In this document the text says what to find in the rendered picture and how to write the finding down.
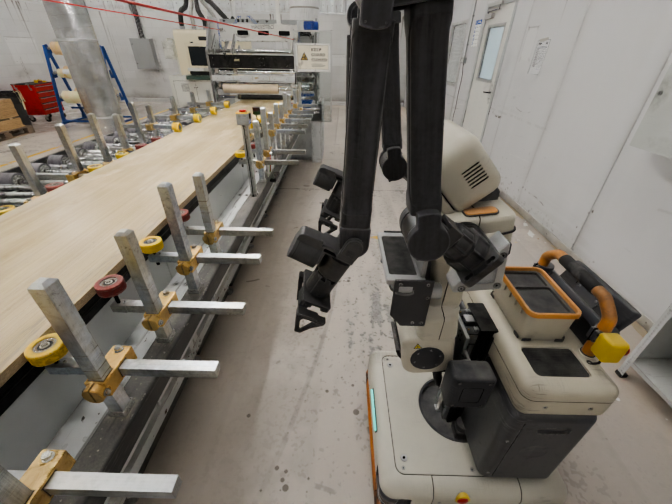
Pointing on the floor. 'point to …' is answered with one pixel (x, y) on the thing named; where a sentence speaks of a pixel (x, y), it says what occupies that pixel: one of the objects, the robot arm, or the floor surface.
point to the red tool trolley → (38, 99)
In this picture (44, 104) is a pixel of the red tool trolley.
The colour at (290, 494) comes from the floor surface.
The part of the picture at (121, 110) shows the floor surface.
